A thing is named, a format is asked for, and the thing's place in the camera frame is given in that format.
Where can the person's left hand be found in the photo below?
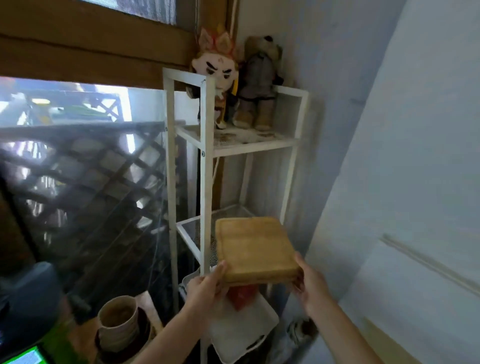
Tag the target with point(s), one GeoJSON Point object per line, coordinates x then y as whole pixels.
{"type": "Point", "coordinates": [202, 290]}

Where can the person's right hand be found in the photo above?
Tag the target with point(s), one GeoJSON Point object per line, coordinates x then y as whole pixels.
{"type": "Point", "coordinates": [313, 287]}

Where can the person's left thumb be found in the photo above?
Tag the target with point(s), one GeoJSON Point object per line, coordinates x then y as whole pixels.
{"type": "Point", "coordinates": [218, 273]}

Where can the person's right thumb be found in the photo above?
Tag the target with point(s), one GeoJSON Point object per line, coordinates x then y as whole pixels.
{"type": "Point", "coordinates": [300, 260]}

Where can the wooden cutting board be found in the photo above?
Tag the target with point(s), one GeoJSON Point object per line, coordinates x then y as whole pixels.
{"type": "Point", "coordinates": [251, 249]}

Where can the person's left forearm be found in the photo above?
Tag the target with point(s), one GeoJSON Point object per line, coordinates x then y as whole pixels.
{"type": "Point", "coordinates": [168, 337]}

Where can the person's right forearm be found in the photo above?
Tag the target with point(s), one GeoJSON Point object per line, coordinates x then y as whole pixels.
{"type": "Point", "coordinates": [343, 333]}

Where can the red object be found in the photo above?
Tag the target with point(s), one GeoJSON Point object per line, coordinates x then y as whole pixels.
{"type": "Point", "coordinates": [242, 296]}

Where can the white plastic cutting board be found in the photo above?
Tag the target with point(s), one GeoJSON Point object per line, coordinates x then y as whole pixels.
{"type": "Point", "coordinates": [240, 326]}

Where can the beige ceramic pot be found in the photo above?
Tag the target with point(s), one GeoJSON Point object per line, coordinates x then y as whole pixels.
{"type": "Point", "coordinates": [118, 322]}

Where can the white metal shelf rack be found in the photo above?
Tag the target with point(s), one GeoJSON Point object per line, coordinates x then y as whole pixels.
{"type": "Point", "coordinates": [204, 150]}

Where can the dark lattice fence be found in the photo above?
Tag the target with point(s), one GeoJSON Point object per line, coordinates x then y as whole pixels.
{"type": "Point", "coordinates": [86, 195]}

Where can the brown teddy bear plush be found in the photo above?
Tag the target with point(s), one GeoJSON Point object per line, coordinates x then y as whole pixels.
{"type": "Point", "coordinates": [258, 78]}

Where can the dark blue-grey container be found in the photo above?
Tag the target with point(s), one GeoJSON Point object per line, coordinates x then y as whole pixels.
{"type": "Point", "coordinates": [26, 300]}

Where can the fox-eared plush doll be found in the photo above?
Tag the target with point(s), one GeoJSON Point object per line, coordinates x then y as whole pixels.
{"type": "Point", "coordinates": [217, 75]}

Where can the green device screen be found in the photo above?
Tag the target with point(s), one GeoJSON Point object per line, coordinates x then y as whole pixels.
{"type": "Point", "coordinates": [22, 356]}

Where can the brown window frame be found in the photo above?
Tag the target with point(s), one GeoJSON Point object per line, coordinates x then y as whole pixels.
{"type": "Point", "coordinates": [93, 41]}

